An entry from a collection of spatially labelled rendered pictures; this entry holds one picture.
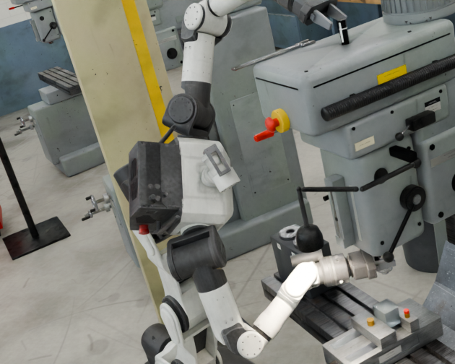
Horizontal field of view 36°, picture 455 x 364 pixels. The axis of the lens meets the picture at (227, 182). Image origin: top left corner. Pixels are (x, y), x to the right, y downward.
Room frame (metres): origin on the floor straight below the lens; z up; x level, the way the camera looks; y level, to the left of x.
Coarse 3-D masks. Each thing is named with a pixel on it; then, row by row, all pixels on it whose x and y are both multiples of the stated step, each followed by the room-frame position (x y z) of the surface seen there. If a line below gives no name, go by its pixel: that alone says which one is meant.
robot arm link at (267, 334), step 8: (272, 304) 1.70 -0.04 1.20; (280, 304) 1.69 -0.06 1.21; (264, 312) 1.69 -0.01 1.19; (272, 312) 1.68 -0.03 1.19; (280, 312) 1.68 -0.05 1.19; (288, 312) 1.68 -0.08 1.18; (256, 320) 1.69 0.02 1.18; (264, 320) 1.67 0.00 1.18; (272, 320) 1.66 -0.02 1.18; (280, 320) 1.67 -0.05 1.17; (248, 328) 1.65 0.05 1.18; (256, 328) 1.66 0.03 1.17; (264, 328) 1.65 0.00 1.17; (272, 328) 1.65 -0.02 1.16; (280, 328) 1.67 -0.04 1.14; (264, 336) 1.64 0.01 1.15; (272, 336) 1.65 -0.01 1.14; (264, 344) 1.64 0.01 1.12
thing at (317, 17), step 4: (316, 12) 1.76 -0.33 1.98; (320, 12) 1.76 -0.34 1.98; (312, 16) 1.76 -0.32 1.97; (316, 16) 1.76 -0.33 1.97; (320, 16) 1.75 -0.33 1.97; (324, 16) 1.75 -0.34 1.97; (312, 20) 1.77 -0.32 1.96; (316, 20) 1.76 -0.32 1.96; (320, 20) 1.75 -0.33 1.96; (324, 20) 1.74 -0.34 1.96; (328, 20) 1.73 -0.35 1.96; (320, 24) 1.75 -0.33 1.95; (324, 24) 1.74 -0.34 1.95; (328, 24) 1.73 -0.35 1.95; (332, 24) 1.73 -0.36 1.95; (328, 28) 1.73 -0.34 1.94
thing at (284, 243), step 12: (288, 228) 2.31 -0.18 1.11; (276, 240) 2.28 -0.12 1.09; (288, 240) 2.25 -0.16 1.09; (324, 240) 2.18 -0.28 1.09; (276, 252) 2.30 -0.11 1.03; (288, 252) 2.21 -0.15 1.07; (300, 252) 2.14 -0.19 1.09; (324, 252) 2.15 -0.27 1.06; (288, 264) 2.23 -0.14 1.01; (288, 276) 2.25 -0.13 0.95; (312, 288) 2.12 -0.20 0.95; (324, 288) 2.14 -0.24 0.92
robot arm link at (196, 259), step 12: (204, 240) 1.71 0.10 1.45; (180, 252) 1.71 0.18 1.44; (192, 252) 1.69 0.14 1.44; (204, 252) 1.68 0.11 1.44; (180, 264) 1.68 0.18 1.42; (192, 264) 1.68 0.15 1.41; (204, 264) 1.67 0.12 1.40; (180, 276) 1.68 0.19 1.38; (192, 276) 1.69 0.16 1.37; (204, 276) 1.67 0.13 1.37; (216, 276) 1.67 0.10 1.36; (204, 288) 1.66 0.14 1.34; (216, 288) 1.66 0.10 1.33
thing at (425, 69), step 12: (444, 60) 1.65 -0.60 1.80; (420, 72) 1.62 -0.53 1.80; (432, 72) 1.63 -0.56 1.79; (384, 84) 1.59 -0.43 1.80; (396, 84) 1.59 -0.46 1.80; (408, 84) 1.60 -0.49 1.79; (360, 96) 1.55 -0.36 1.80; (372, 96) 1.56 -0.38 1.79; (384, 96) 1.57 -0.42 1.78; (324, 108) 1.53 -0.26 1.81; (336, 108) 1.52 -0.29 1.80; (348, 108) 1.53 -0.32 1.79; (324, 120) 1.53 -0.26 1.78
